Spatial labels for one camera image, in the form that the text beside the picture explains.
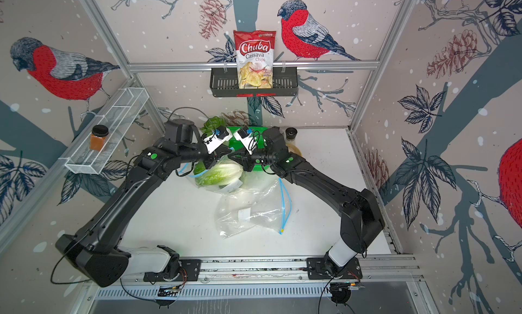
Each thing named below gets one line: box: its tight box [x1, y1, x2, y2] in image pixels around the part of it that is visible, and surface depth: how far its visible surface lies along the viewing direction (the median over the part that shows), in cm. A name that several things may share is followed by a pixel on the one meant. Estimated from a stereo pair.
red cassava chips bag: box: [233, 29, 277, 90], surface depth 87 cm
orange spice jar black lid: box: [89, 124, 110, 152], surface depth 68 cm
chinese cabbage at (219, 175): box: [193, 160, 244, 187], surface depth 75 cm
